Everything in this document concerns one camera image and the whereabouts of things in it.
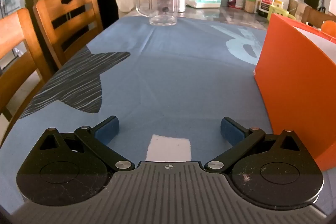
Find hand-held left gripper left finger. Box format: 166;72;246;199
31;115;136;172

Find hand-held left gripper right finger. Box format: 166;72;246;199
204;116;308;172

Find orange cardboard box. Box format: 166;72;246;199
253;13;336;171

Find blue printed tablecloth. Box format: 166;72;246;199
0;15;336;216

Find wooden chair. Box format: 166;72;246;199
301;6;336;31
33;0;104;78
0;8;53;146

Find yellow-green mug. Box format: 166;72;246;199
268;5;297;22

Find small green lid jar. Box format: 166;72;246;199
245;0;257;13

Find teal wet wipes pack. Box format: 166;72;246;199
186;0;222;9

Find dark bottle with label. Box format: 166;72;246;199
257;0;274;17

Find orange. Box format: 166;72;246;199
321;20;336;38

